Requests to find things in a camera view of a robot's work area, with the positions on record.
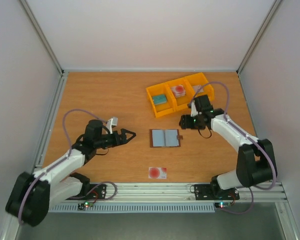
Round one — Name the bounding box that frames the circuit board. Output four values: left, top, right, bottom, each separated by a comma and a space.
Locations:
214, 201, 232, 209
77, 201, 94, 211

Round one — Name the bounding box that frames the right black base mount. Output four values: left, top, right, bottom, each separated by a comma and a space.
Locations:
194, 183, 240, 201

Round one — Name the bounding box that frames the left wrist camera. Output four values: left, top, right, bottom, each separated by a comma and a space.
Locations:
106, 116, 118, 134

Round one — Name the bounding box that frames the yellow three-compartment bin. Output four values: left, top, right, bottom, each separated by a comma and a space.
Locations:
146, 72, 215, 118

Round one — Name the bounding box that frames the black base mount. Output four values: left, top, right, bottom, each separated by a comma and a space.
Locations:
66, 184, 107, 201
194, 183, 240, 201

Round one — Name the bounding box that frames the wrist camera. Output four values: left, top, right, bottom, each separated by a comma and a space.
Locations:
187, 99, 199, 117
106, 116, 118, 134

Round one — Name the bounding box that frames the aluminium front rail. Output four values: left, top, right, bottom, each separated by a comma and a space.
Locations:
12, 181, 288, 203

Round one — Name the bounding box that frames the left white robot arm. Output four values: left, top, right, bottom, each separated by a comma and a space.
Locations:
5, 119, 137, 227

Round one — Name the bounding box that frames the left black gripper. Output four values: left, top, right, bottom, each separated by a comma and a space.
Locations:
95, 129, 137, 149

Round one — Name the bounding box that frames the grey slotted cable duct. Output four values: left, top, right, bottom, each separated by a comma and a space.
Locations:
49, 202, 215, 214

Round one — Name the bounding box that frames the red circle card stack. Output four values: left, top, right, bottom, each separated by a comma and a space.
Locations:
170, 84, 186, 98

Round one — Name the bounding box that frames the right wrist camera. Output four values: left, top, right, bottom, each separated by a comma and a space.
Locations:
187, 99, 199, 117

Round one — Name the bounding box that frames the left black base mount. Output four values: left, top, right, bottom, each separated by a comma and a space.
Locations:
66, 184, 107, 201

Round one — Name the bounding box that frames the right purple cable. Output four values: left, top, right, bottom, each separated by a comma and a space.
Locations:
191, 80, 278, 215

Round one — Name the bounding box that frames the brown leather card holder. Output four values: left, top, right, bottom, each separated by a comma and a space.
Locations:
149, 129, 183, 148

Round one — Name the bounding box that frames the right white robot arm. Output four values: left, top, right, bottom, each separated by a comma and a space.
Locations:
179, 95, 278, 199

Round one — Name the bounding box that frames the left circuit board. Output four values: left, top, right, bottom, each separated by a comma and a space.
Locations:
77, 201, 94, 211

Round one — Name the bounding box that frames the right circuit board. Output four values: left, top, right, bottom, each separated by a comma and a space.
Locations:
214, 201, 232, 209

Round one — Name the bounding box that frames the grey white card stack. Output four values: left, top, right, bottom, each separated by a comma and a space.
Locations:
192, 85, 204, 94

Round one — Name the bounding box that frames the teal card stack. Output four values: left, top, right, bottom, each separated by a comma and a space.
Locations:
152, 94, 167, 106

